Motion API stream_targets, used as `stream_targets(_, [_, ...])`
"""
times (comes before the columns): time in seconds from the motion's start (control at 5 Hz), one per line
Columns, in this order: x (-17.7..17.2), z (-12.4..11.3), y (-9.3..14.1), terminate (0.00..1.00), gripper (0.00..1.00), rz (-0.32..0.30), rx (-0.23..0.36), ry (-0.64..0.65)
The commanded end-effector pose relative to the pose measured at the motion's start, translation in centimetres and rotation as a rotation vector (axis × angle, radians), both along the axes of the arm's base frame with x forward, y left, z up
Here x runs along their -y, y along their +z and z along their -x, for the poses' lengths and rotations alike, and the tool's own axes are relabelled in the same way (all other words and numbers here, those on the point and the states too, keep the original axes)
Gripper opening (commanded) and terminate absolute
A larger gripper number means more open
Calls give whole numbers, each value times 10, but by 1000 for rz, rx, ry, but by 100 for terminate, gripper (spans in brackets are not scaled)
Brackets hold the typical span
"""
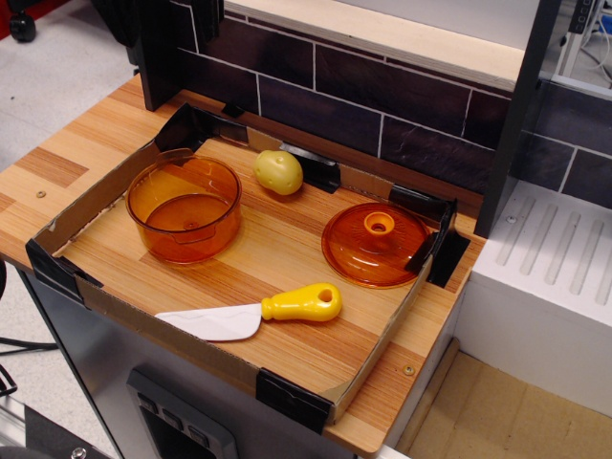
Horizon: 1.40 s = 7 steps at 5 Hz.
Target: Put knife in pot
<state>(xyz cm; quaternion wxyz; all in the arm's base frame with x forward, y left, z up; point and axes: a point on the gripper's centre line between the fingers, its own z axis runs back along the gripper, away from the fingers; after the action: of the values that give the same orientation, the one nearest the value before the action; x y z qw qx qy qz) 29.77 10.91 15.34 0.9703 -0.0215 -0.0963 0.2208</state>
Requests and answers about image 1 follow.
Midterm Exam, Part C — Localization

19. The orange transparent pot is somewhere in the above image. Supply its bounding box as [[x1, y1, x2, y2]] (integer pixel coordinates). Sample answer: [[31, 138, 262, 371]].
[[126, 148, 242, 264]]

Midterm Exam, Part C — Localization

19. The yellow handled white toy knife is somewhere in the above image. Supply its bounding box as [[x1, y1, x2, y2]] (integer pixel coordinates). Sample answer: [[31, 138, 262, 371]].
[[156, 283, 342, 342]]

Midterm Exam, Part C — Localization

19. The orange transparent pot lid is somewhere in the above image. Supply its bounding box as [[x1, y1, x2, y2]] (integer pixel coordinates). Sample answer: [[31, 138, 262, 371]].
[[321, 203, 434, 288]]

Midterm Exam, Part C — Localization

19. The grey oven control panel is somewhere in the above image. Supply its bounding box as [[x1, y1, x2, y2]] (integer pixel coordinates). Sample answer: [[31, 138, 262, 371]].
[[127, 369, 239, 458]]

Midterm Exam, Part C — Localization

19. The black vertical post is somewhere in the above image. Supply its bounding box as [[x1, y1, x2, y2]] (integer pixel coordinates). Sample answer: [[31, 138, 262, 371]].
[[474, 1, 561, 238]]

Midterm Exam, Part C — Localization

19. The white toy sink drainboard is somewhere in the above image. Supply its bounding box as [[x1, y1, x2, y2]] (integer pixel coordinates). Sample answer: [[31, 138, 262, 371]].
[[454, 182, 611, 415]]

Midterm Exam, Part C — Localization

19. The black left upright post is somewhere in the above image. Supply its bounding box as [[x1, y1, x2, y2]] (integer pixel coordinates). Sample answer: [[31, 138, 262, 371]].
[[94, 1, 236, 111]]

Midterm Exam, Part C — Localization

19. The cardboard fence with black tape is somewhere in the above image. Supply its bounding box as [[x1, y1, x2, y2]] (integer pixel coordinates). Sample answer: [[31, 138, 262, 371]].
[[26, 104, 480, 449]]

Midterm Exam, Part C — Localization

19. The yellow toy potato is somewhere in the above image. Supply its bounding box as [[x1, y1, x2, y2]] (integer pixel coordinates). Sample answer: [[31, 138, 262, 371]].
[[253, 150, 303, 196]]

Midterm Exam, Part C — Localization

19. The black caster wheel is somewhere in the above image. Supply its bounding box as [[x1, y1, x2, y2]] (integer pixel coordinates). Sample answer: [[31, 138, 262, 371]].
[[9, 11, 36, 43]]

